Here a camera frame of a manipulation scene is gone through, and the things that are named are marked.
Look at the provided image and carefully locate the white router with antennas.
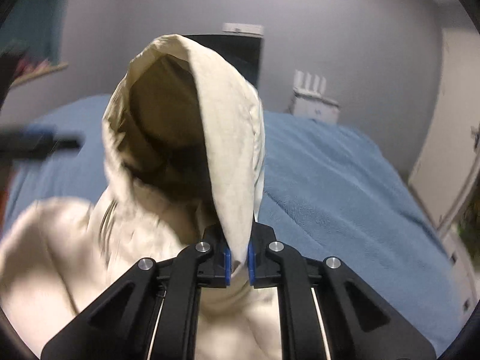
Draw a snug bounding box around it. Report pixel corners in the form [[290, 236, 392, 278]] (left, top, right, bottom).
[[292, 69, 327, 97]]

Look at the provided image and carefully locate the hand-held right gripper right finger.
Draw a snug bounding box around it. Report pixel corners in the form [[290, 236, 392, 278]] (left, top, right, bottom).
[[247, 222, 437, 360]]

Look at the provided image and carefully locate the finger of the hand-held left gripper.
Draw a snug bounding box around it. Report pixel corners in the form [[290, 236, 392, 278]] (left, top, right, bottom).
[[0, 124, 81, 162]]

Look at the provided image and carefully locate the white wardrobe door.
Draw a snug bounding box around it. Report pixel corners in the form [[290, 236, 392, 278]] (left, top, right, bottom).
[[409, 28, 480, 229]]

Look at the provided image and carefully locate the white wall socket strip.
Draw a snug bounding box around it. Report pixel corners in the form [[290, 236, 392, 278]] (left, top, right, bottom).
[[222, 22, 264, 37]]

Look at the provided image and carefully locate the pink cloth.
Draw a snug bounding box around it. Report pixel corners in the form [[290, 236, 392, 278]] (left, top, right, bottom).
[[17, 54, 51, 76]]

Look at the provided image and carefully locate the blue curtain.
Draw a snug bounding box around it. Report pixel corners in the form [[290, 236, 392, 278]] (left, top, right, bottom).
[[0, 0, 64, 70]]

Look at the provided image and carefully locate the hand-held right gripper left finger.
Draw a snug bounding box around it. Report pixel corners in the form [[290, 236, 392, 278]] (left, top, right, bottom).
[[40, 223, 231, 360]]

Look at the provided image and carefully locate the blue fleece blanket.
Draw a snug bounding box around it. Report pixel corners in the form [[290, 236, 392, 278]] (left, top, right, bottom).
[[4, 94, 466, 357]]

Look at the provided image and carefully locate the cream hooded jacket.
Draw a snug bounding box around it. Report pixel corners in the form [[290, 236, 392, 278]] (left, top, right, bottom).
[[0, 34, 284, 360]]

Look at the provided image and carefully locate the wooden window sill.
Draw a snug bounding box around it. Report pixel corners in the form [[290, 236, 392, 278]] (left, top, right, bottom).
[[9, 62, 69, 89]]

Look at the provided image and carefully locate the black monitor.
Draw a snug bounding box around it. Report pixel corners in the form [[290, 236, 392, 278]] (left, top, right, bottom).
[[182, 34, 265, 92]]

